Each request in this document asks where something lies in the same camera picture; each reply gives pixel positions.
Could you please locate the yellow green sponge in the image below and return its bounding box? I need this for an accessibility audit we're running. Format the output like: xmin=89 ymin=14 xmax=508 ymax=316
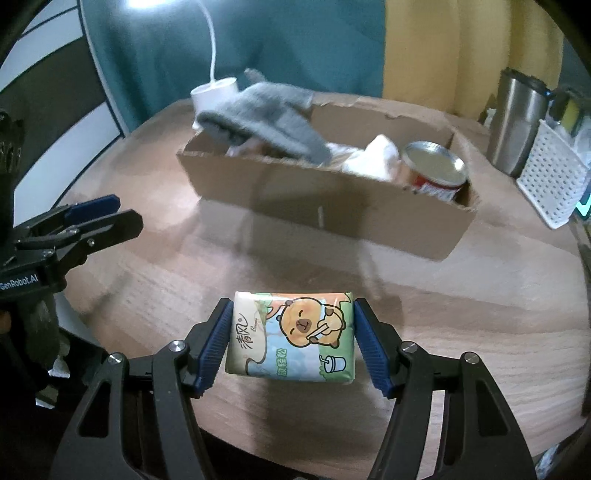
xmin=560 ymin=97 xmax=581 ymax=136

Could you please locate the white desk lamp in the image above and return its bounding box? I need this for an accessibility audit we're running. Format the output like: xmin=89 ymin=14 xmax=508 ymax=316
xmin=124 ymin=1 xmax=224 ymax=116

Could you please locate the red tin can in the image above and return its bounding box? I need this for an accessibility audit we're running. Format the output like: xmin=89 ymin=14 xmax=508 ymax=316
xmin=396 ymin=141 xmax=469 ymax=202

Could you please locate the steel travel mug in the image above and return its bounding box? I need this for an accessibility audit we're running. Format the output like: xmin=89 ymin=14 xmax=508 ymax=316
xmin=486 ymin=67 xmax=551 ymax=178

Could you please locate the white perforated basket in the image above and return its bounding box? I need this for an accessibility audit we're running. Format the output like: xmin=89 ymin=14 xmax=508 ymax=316
xmin=516 ymin=120 xmax=590 ymax=230

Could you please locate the yellow curtain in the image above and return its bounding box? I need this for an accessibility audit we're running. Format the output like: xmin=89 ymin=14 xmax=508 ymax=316
xmin=382 ymin=0 xmax=564 ymax=119

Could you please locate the grey knitted sock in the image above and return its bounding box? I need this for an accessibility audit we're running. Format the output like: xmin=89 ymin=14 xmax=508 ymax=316
xmin=197 ymin=69 xmax=332 ymax=166

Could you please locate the cardboard box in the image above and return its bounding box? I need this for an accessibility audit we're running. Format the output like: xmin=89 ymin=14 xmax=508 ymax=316
xmin=177 ymin=94 xmax=484 ymax=260

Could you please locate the teal curtain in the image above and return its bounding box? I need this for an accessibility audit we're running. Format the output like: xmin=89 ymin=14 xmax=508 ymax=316
xmin=80 ymin=1 xmax=386 ymax=131

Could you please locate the cartoon tissue pack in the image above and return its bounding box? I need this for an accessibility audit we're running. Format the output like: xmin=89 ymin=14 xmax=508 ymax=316
xmin=225 ymin=292 xmax=356 ymax=383

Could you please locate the dark grey cloth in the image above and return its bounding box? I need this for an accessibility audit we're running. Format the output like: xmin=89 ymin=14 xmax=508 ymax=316
xmin=549 ymin=86 xmax=590 ymax=122

